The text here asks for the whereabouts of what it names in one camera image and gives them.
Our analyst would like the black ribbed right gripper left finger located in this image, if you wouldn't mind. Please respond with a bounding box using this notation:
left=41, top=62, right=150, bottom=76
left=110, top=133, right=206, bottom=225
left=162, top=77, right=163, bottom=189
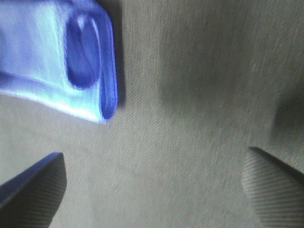
left=0, top=152, right=67, bottom=228

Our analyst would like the blue microfiber towel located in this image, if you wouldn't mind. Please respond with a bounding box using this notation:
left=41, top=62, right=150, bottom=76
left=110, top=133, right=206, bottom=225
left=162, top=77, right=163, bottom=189
left=0, top=0, right=118, bottom=123

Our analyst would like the black table cloth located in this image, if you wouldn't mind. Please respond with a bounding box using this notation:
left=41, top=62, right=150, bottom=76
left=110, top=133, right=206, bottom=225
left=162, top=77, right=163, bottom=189
left=0, top=0, right=304, bottom=228

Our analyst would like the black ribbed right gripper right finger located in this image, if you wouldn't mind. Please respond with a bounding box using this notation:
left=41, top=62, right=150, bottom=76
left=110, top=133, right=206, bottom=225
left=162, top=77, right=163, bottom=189
left=242, top=147, right=304, bottom=228

